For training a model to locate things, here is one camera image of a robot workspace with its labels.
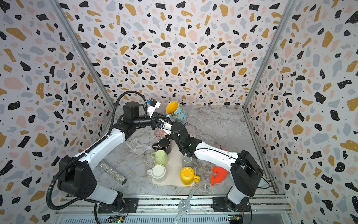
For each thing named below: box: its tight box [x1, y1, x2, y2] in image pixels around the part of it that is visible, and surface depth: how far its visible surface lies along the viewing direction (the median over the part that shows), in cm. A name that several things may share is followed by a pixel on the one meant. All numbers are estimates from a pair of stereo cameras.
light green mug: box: [150, 149, 169, 167], surface depth 84 cm
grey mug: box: [181, 154, 195, 169], surface depth 82 cm
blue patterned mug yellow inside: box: [165, 100, 189, 123], surface depth 76 cm
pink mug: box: [154, 128, 167, 138], surface depth 94 cm
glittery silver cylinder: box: [100, 162, 128, 185], surface depth 82 cm
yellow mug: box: [179, 166, 201, 186], surface depth 78 cm
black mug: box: [151, 137, 172, 155], surface depth 90 cm
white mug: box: [146, 164, 166, 180], surface depth 80 cm
